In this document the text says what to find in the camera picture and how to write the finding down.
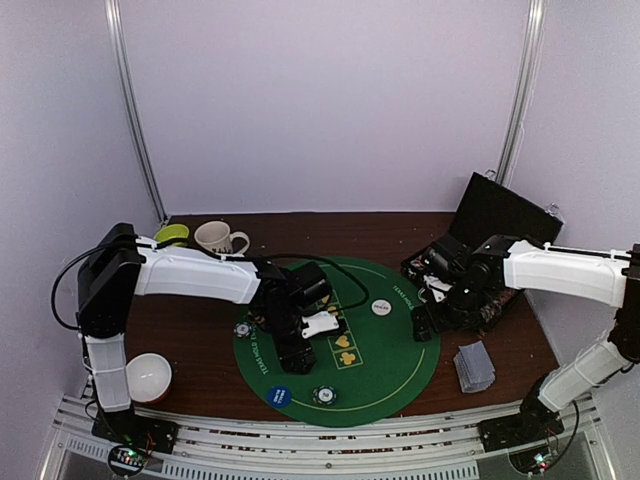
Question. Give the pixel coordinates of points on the playing card deck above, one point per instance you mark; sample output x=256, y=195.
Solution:
x=474, y=368

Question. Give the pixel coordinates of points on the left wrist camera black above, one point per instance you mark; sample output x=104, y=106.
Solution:
x=309, y=284

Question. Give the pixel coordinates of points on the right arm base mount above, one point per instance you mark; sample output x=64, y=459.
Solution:
x=517, y=429

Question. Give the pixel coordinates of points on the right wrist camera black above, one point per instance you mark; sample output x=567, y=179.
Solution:
x=447, y=256

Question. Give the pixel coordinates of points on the round green poker mat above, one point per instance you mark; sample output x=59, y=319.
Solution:
x=375, y=365

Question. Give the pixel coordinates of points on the aluminium post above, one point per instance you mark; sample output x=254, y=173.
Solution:
x=117, y=38
x=524, y=91

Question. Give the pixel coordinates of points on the orange big blind button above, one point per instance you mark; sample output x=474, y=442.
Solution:
x=254, y=318

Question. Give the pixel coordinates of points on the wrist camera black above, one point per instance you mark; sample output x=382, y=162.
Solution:
x=309, y=284
x=447, y=256

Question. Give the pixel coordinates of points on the black poker chip case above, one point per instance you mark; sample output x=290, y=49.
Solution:
x=489, y=219

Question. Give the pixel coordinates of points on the decorated ceramic mug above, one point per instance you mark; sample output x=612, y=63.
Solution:
x=218, y=237

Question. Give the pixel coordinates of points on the aluminium rail frame front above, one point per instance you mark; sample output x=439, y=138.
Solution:
x=439, y=446

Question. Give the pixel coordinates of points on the right aluminium post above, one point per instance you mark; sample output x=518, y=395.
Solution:
x=524, y=91

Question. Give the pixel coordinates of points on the white dealer button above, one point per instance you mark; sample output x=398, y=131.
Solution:
x=381, y=307

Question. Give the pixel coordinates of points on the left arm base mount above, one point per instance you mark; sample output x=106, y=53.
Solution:
x=142, y=433

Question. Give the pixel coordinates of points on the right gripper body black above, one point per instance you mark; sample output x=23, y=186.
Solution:
x=425, y=321

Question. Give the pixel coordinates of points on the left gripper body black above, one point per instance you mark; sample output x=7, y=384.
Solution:
x=290, y=356

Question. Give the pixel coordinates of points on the poker chip stack front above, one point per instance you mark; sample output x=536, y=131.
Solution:
x=324, y=395

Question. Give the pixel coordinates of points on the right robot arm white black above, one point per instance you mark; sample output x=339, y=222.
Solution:
x=596, y=292

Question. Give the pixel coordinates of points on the blue small blind button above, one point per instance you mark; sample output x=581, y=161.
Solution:
x=279, y=397

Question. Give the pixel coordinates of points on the green tennis ball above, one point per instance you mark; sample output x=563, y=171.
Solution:
x=174, y=234

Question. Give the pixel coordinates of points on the white bowl red outside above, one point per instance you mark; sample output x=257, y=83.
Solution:
x=149, y=378

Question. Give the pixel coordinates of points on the left aluminium post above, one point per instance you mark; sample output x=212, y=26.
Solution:
x=117, y=38

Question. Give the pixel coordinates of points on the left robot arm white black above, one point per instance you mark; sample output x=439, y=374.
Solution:
x=125, y=265

